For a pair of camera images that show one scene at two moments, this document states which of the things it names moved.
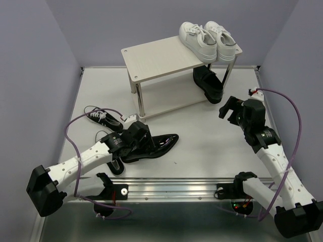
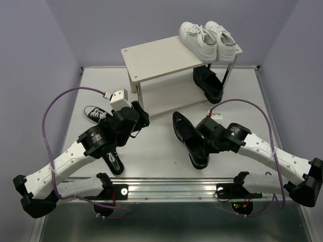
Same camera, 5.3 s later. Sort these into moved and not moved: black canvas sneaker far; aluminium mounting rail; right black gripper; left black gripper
Moved: left black gripper; right black gripper
Not moved: aluminium mounting rail; black canvas sneaker far
